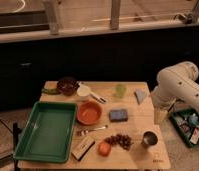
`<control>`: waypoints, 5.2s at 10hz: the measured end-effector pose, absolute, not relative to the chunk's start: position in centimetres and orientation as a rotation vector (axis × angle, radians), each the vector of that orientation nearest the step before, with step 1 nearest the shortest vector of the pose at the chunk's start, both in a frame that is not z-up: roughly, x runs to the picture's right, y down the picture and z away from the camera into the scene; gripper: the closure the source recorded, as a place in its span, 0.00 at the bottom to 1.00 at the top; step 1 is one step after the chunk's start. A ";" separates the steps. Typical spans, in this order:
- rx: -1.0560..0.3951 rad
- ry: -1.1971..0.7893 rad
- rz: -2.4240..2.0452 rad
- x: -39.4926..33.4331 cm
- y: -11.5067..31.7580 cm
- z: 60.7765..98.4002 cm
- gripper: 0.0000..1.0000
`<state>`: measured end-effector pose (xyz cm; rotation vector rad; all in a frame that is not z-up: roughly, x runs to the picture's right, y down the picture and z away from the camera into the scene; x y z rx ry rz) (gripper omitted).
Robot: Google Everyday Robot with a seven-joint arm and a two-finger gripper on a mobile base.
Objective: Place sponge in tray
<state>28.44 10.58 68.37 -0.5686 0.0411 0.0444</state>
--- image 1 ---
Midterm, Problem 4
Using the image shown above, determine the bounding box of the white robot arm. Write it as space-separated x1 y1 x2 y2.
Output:
151 61 199 112

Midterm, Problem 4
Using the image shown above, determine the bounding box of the dark red bowl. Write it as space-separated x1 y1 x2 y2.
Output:
57 77 79 96

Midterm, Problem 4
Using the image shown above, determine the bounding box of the steel cup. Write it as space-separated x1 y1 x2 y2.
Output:
141 131 158 148

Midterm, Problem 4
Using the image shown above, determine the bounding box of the green bin with items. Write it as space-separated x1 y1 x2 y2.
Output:
169 109 199 148

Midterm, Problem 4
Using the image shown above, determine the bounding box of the grey triangular cloth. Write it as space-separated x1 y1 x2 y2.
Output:
134 89 147 104

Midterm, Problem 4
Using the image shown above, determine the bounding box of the orange bowl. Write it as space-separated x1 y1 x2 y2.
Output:
76 101 102 125

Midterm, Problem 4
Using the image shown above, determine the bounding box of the metal fork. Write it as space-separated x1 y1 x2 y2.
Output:
76 125 108 136

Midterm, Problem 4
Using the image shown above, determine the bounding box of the white measuring cup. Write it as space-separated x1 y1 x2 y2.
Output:
77 84 106 104

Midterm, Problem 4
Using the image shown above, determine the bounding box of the orange fruit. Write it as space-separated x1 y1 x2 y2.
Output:
98 142 111 156

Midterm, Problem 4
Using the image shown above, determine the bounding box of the bunch of red grapes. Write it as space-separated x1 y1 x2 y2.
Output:
104 134 133 150

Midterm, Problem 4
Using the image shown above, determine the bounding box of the green vegetable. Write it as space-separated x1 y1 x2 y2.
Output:
41 88 60 95

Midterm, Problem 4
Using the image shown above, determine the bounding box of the green plastic tray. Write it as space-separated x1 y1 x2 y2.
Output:
14 102 77 163

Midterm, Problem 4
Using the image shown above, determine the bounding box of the green translucent cup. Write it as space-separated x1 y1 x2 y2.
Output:
114 84 126 98

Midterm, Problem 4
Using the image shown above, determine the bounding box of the blue sponge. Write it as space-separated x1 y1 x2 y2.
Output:
109 109 128 122

